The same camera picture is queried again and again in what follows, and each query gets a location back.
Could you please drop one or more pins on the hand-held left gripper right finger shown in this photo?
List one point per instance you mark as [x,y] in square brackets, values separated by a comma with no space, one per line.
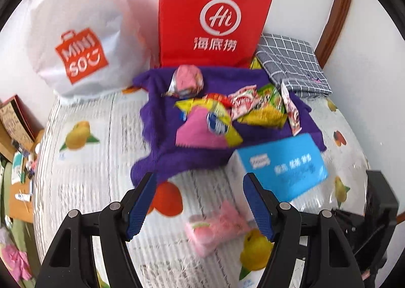
[259,209]

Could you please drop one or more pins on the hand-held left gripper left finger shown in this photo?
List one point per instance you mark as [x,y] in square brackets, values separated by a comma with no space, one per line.
[139,209]

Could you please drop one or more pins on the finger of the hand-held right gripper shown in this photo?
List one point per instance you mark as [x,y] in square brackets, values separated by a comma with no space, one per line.
[381,199]

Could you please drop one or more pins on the pink peach print snack packet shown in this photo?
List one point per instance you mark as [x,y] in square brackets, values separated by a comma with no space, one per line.
[215,228]

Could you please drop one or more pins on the pink yellow snack packet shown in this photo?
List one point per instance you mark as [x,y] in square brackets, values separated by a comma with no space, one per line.
[196,133]

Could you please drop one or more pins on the long white pink snack packet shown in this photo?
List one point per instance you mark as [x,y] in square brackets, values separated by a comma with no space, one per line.
[292,117]

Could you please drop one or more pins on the strawberry print snack packet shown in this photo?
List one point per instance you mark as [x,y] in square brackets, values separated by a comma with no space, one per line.
[243,103]

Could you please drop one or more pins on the green snack packet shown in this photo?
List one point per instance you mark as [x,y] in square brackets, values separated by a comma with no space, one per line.
[269,96]

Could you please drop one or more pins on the pink foil snack packet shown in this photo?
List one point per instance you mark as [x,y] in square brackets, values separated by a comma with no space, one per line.
[186,79]

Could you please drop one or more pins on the blue tissue pack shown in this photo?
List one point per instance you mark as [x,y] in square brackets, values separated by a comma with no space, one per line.
[284,167]

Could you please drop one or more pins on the purple towel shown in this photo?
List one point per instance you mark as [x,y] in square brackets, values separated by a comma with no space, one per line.
[164,148]

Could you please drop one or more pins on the small blue snack packet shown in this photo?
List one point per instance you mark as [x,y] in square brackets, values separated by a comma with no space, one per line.
[183,116]

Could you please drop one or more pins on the pink cloth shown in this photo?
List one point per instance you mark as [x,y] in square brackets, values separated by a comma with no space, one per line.
[15,259]

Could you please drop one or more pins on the yellow green packet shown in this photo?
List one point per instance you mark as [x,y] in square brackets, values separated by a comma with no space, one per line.
[254,63]

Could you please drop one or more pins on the grey checked folded cloth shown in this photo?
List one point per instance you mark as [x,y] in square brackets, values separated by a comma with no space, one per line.
[291,60]

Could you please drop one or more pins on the white plastic shopping bag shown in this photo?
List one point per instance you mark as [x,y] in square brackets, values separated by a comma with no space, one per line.
[95,6]

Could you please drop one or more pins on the red paper bag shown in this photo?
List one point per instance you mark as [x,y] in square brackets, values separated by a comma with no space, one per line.
[189,6]

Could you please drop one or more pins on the brown wooden door frame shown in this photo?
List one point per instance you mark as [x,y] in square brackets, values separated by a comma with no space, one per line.
[338,16]

